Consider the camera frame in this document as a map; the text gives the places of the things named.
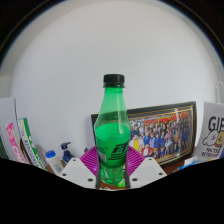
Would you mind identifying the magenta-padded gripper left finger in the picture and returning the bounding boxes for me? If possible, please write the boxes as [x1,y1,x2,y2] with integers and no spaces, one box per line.
[58,145,101,190]

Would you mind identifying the dark blue pump bottle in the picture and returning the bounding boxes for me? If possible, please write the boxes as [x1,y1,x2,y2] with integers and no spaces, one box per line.
[60,141,76,164]

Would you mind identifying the white paper gift bag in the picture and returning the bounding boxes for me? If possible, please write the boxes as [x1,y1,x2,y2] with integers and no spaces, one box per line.
[194,81,224,164]

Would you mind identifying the white flat board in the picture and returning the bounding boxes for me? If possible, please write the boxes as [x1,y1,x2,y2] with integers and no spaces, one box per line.
[0,96,21,161]

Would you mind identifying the green plastic drink bottle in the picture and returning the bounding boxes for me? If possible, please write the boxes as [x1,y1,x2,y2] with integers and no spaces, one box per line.
[93,73,132,186]

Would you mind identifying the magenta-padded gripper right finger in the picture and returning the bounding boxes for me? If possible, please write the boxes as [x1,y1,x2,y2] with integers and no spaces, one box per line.
[124,145,168,190]

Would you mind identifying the framed group photo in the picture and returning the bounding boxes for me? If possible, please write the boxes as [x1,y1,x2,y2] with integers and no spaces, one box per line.
[90,101,198,167]

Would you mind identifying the green and white shuttlecock tube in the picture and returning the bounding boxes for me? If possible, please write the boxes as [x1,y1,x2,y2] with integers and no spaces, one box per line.
[17,117,48,171]

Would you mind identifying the pink shuttlecock tube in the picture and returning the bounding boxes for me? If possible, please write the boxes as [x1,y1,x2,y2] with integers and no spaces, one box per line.
[4,122,30,165]

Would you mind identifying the white bottle with blue cap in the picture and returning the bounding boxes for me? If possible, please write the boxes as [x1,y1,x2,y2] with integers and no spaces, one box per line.
[45,149,65,176]

